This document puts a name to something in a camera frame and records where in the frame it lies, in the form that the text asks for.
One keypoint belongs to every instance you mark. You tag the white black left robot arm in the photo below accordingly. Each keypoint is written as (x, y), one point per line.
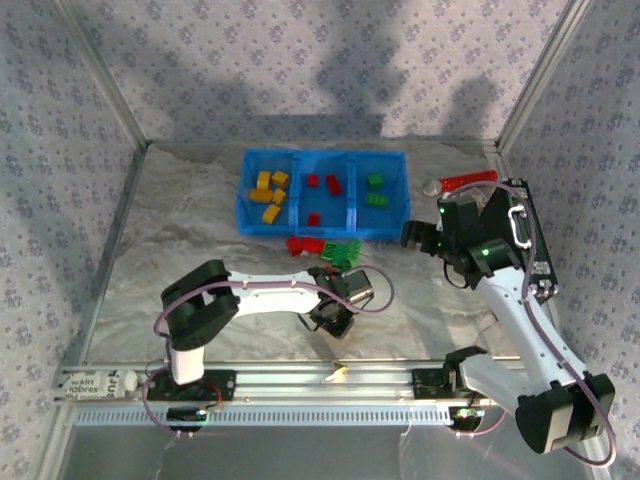
(270, 300)

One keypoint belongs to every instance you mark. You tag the red lego brick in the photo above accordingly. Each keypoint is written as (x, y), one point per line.
(313, 245)
(334, 184)
(294, 246)
(313, 180)
(314, 219)

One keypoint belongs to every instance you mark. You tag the yellow tape piece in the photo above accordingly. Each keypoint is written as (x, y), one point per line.
(339, 372)

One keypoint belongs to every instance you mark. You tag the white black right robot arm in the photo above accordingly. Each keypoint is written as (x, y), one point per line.
(520, 330)

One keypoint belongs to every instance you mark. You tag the yellow lego brick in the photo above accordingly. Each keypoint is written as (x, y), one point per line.
(263, 178)
(279, 196)
(271, 213)
(260, 195)
(280, 178)

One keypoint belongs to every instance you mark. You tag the blue three-compartment bin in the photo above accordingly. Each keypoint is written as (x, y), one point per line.
(322, 200)

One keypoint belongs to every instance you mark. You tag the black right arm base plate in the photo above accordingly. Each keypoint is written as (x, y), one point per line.
(425, 385)

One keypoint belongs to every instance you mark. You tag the aluminium frame post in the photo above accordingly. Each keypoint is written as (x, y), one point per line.
(100, 75)
(540, 75)

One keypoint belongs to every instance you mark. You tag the aluminium mounting rail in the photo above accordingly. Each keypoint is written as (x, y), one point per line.
(300, 385)

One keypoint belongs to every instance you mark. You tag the green lego brick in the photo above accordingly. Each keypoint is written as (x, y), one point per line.
(344, 264)
(351, 251)
(375, 181)
(376, 200)
(330, 249)

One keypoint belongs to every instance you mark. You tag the red toy microphone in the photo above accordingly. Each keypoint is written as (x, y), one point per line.
(470, 178)

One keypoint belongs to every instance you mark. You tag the small circuit board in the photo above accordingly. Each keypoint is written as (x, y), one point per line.
(186, 414)
(465, 413)

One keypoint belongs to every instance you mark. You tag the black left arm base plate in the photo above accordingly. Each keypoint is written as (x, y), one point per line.
(225, 385)

